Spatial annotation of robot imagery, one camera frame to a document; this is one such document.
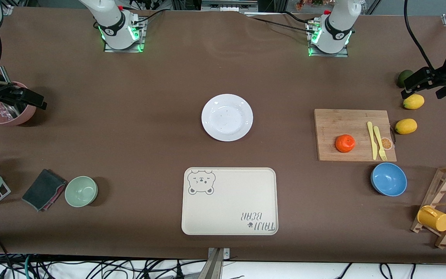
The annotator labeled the yellow plastic knife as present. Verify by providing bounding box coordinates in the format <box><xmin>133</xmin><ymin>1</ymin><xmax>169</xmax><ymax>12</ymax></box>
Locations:
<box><xmin>367</xmin><ymin>121</ymin><xmax>378</xmax><ymax>160</ymax></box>

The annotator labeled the silver table edge bracket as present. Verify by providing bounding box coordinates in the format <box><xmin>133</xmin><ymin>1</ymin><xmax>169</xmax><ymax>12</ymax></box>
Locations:
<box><xmin>208</xmin><ymin>247</ymin><xmax>230</xmax><ymax>260</ymax></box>

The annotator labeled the wooden cutting board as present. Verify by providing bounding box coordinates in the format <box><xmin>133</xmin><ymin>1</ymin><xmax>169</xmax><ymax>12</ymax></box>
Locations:
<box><xmin>314</xmin><ymin>109</ymin><xmax>397</xmax><ymax>162</ymax></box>

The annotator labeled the blue bowl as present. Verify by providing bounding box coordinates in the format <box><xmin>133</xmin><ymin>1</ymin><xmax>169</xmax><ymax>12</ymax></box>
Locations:
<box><xmin>371</xmin><ymin>162</ymin><xmax>408</xmax><ymax>197</ymax></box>

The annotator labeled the cream bear print tray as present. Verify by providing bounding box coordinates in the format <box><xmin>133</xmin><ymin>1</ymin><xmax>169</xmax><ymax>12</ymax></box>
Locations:
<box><xmin>181</xmin><ymin>167</ymin><xmax>279</xmax><ymax>236</ymax></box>

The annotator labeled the teal floor cable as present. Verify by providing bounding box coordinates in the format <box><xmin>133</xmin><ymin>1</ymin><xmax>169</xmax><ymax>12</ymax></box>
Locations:
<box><xmin>23</xmin><ymin>255</ymin><xmax>34</xmax><ymax>279</ymax></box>

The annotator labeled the yellow mug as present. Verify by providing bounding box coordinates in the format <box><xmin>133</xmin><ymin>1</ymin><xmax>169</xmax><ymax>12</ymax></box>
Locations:
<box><xmin>417</xmin><ymin>205</ymin><xmax>446</xmax><ymax>232</ymax></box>

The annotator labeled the white round plate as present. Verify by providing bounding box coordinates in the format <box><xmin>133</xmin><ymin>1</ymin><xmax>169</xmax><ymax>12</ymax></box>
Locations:
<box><xmin>201</xmin><ymin>94</ymin><xmax>254</xmax><ymax>142</ymax></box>

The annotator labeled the pink bowl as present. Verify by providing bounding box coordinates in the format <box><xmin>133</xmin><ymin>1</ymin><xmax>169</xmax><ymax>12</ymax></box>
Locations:
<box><xmin>0</xmin><ymin>81</ymin><xmax>37</xmax><ymax>126</ymax></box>

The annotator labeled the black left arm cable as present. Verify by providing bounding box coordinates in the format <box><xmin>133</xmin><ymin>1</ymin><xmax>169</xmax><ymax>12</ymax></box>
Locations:
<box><xmin>403</xmin><ymin>0</ymin><xmax>435</xmax><ymax>70</ymax></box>

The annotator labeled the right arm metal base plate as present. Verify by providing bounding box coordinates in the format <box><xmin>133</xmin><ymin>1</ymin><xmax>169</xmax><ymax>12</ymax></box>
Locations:
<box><xmin>104</xmin><ymin>17</ymin><xmax>146</xmax><ymax>53</ymax></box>

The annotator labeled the orange mandarin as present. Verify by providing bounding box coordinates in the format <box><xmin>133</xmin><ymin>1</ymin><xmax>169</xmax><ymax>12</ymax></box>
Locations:
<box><xmin>335</xmin><ymin>134</ymin><xmax>356</xmax><ymax>153</ymax></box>

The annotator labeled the dark green avocado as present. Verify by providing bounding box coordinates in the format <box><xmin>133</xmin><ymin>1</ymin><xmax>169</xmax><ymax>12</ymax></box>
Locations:
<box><xmin>397</xmin><ymin>70</ymin><xmax>414</xmax><ymax>88</ymax></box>

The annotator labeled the wooden peg rack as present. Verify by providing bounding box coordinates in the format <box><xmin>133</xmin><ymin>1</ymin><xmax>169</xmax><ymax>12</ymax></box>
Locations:
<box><xmin>410</xmin><ymin>164</ymin><xmax>446</xmax><ymax>249</ymax></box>

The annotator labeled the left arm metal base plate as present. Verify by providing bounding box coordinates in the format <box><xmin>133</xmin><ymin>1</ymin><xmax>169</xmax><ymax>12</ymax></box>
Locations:
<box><xmin>306</xmin><ymin>19</ymin><xmax>349</xmax><ymax>58</ymax></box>

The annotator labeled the pale green bowl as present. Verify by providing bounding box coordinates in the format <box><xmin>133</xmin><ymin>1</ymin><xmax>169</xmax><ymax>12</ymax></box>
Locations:
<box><xmin>65</xmin><ymin>176</ymin><xmax>98</xmax><ymax>208</ymax></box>

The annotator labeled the metal scoop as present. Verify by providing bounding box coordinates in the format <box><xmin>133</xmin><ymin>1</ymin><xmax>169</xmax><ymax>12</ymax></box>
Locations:
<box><xmin>0</xmin><ymin>66</ymin><xmax>19</xmax><ymax>119</ymax></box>

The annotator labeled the yellow lemon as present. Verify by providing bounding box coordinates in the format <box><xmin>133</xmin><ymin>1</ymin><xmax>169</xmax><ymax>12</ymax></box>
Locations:
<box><xmin>395</xmin><ymin>119</ymin><xmax>418</xmax><ymax>135</ymax></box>
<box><xmin>403</xmin><ymin>94</ymin><xmax>425</xmax><ymax>110</ymax></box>

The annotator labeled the yellow plastic fork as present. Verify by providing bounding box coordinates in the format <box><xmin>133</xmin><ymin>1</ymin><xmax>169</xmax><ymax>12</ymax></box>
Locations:
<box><xmin>374</xmin><ymin>126</ymin><xmax>388</xmax><ymax>161</ymax></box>

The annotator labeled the folded grey pink cloth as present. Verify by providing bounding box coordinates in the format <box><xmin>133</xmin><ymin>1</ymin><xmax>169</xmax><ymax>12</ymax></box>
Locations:
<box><xmin>22</xmin><ymin>169</ymin><xmax>68</xmax><ymax>212</ymax></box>

